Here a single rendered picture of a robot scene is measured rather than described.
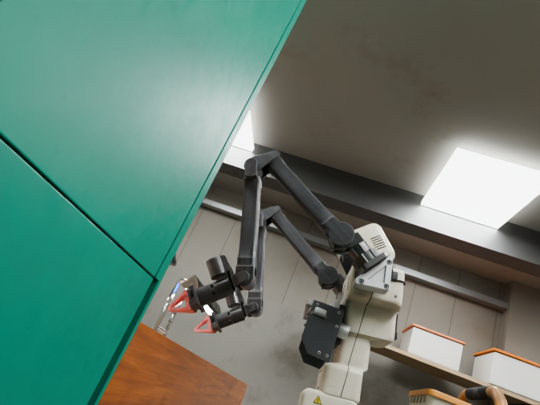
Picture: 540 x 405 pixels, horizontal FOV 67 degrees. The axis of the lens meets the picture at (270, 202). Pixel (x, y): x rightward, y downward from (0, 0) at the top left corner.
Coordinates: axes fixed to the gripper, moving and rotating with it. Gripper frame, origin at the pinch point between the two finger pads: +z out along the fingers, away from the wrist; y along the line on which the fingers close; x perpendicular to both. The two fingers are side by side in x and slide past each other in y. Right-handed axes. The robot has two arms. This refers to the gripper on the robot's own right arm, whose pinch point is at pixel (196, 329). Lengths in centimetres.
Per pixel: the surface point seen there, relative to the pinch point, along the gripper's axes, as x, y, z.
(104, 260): 14, 109, -9
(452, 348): 33, -203, -164
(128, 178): 6, 115, -16
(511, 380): 69, -203, -194
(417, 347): 23, -202, -137
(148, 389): 25, 57, 4
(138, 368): 22, 69, 2
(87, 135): 6, 126, -16
